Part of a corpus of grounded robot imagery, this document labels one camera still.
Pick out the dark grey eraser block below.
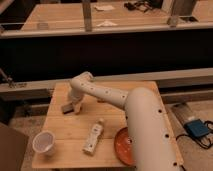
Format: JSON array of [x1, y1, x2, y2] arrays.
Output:
[[61, 104, 74, 114]]

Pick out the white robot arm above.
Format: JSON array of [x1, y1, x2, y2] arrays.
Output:
[[70, 72, 181, 171]]

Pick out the white ceramic cup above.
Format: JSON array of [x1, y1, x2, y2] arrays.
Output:
[[32, 131, 55, 156]]

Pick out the white plastic bottle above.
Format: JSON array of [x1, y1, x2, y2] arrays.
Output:
[[83, 118, 105, 156]]

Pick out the orange ribbed plate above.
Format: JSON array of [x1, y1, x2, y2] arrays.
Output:
[[114, 127, 134, 166]]

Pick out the white crumpled paper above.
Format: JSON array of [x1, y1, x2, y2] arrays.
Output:
[[97, 20, 117, 27]]

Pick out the white paper on far table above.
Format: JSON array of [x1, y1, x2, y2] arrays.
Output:
[[94, 5, 115, 11]]

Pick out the black objects on far table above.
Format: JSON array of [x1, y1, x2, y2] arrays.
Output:
[[124, 0, 152, 13]]

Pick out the blue electronic box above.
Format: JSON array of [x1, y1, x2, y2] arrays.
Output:
[[184, 119, 210, 138]]

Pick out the metal post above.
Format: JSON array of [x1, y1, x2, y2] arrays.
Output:
[[82, 0, 92, 32]]

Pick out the black cable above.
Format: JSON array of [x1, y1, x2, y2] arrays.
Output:
[[175, 120, 213, 150]]

